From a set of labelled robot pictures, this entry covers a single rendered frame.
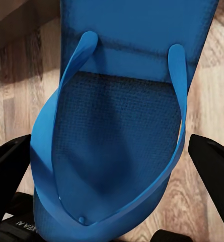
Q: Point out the sandal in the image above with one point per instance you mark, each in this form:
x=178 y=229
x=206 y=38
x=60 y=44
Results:
x=104 y=145

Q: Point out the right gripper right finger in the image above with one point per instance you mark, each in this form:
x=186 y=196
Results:
x=208 y=158

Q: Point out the bed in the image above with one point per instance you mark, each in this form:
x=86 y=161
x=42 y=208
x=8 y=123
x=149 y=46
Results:
x=19 y=17

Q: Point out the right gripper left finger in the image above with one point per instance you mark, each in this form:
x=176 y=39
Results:
x=14 y=161

